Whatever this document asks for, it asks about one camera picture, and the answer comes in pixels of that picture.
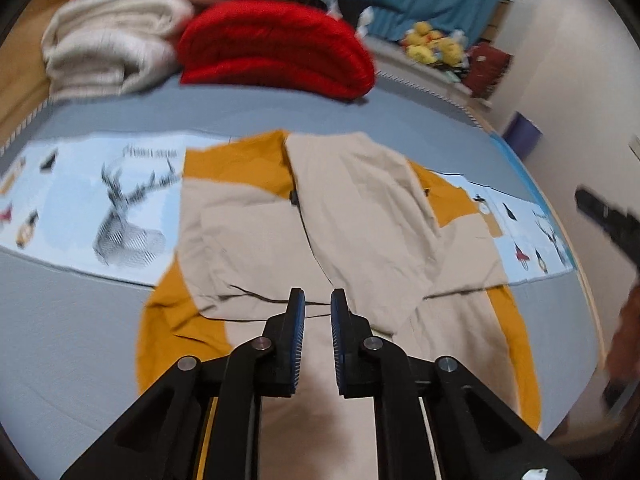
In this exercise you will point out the beige and yellow jacket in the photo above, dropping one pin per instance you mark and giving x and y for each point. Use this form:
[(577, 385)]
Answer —
[(350, 210)]

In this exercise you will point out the purple bag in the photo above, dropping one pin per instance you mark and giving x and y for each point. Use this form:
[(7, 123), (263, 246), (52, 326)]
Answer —
[(522, 132)]

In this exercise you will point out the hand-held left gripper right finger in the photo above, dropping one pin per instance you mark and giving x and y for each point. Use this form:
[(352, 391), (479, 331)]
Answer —
[(338, 335)]

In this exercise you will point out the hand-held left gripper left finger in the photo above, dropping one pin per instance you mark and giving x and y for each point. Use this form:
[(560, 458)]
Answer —
[(299, 330)]

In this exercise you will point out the wooden headboard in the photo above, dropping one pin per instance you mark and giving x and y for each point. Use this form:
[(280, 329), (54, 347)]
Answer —
[(22, 75)]

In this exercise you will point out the yellow plush toy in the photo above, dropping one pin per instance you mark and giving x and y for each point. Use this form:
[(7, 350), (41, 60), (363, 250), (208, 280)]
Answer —
[(422, 42), (450, 50)]

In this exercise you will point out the red folded quilt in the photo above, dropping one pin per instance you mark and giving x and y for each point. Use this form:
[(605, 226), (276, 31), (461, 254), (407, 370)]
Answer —
[(270, 45)]

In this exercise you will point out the cream folded fleece blanket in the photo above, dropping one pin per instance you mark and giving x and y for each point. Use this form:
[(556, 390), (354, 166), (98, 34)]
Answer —
[(105, 40)]

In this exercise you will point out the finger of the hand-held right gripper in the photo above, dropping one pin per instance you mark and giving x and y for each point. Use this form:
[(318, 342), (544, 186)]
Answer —
[(612, 220)]

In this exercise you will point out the white plush toy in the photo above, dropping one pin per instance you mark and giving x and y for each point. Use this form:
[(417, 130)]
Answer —
[(365, 22)]

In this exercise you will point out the person's right hand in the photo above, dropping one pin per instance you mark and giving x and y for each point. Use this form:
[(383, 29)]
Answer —
[(627, 335)]

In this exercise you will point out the light blue printed cloth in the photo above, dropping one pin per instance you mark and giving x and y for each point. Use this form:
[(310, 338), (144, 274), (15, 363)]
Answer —
[(115, 200)]

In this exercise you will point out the grey bed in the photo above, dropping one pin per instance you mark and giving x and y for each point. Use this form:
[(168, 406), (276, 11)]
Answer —
[(75, 340)]

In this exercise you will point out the grey window sill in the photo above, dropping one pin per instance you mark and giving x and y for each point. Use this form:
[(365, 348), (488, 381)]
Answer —
[(435, 85)]

